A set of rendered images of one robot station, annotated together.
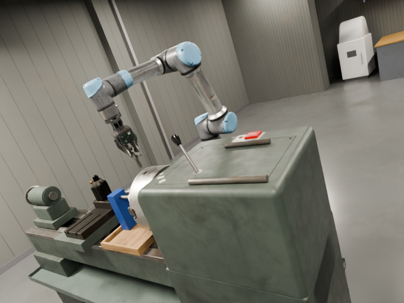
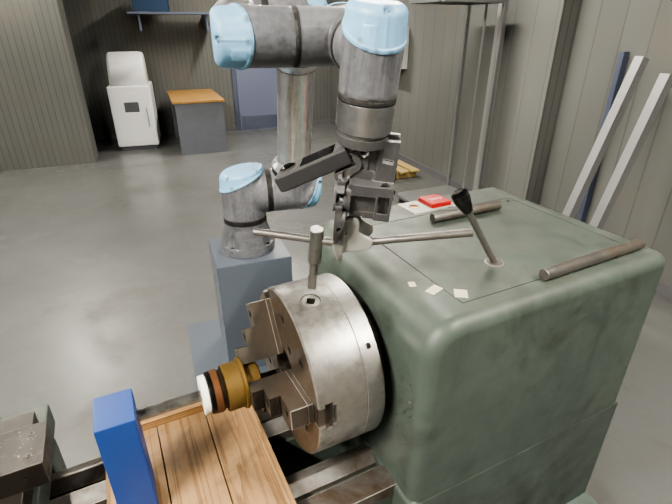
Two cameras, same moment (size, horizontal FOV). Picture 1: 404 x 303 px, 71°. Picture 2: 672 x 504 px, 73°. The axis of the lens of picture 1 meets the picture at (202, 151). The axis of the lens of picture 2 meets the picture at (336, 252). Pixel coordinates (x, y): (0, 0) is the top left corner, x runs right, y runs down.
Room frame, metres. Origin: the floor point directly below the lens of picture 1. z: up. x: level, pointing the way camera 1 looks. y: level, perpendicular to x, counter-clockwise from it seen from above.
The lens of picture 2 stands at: (0.92, 0.86, 1.66)
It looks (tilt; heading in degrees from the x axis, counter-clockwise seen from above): 26 degrees down; 296
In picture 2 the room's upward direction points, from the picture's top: straight up
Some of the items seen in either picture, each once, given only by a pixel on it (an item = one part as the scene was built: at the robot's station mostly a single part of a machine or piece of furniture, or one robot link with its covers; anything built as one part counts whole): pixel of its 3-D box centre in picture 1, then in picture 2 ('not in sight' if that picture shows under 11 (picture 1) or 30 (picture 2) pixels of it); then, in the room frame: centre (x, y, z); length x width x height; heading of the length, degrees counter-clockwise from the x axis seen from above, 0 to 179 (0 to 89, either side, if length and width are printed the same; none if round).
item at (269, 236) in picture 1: (237, 200); (463, 311); (1.04, -0.07, 1.06); 0.59 x 0.48 x 0.39; 52
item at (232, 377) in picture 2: not in sight; (233, 385); (1.36, 0.38, 1.08); 0.09 x 0.09 x 0.09; 52
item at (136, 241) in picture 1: (142, 226); (195, 478); (1.42, 0.45, 0.88); 0.36 x 0.30 x 0.04; 142
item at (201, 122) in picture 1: (206, 124); (245, 190); (1.64, -0.08, 1.27); 0.13 x 0.12 x 0.14; 41
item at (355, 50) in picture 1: (355, 48); (133, 100); (6.74, -4.24, 0.67); 0.75 x 0.61 x 1.34; 137
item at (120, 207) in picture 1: (122, 209); (127, 457); (1.48, 0.53, 1.00); 0.08 x 0.06 x 0.23; 142
